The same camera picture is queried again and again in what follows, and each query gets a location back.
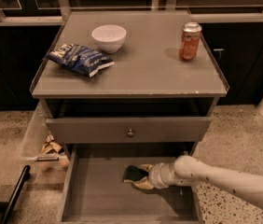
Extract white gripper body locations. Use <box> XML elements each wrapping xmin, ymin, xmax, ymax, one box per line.
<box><xmin>148</xmin><ymin>162</ymin><xmax>171</xmax><ymax>189</ymax></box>

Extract green yellow sponge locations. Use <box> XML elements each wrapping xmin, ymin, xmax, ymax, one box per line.
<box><xmin>123</xmin><ymin>165</ymin><xmax>148</xmax><ymax>183</ymax></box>

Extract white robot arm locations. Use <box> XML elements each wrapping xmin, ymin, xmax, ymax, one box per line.
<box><xmin>131</xmin><ymin>155</ymin><xmax>263</xmax><ymax>209</ymax></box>

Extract round metal drawer knob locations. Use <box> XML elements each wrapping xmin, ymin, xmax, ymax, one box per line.
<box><xmin>127</xmin><ymin>129</ymin><xmax>135</xmax><ymax>137</ymax></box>

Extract grey top drawer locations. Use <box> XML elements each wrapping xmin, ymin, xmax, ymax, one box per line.
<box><xmin>46</xmin><ymin>117</ymin><xmax>211</xmax><ymax>144</ymax></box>

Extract grey drawer cabinet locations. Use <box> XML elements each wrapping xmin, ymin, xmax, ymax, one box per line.
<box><xmin>29</xmin><ymin>9</ymin><xmax>230</xmax><ymax>224</ymax></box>

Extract clear plastic bin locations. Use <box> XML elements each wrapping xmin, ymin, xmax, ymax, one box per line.
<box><xmin>20</xmin><ymin>105</ymin><xmax>69</xmax><ymax>184</ymax></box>

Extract orange soda can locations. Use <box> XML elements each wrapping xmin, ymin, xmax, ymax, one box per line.
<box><xmin>179</xmin><ymin>21</ymin><xmax>201</xmax><ymax>61</ymax></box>

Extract blue chip bag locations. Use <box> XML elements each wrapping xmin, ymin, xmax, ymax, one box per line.
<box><xmin>46</xmin><ymin>44</ymin><xmax>114</xmax><ymax>77</ymax></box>

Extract white ceramic bowl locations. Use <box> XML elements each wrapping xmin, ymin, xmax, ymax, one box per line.
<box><xmin>91</xmin><ymin>24</ymin><xmax>127</xmax><ymax>53</ymax></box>

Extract dark background cabinets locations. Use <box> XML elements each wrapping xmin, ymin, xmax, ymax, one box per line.
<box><xmin>0</xmin><ymin>22</ymin><xmax>263</xmax><ymax>110</ymax></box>

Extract black bar handle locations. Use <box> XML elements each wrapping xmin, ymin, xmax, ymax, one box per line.
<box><xmin>0</xmin><ymin>165</ymin><xmax>31</xmax><ymax>224</ymax></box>

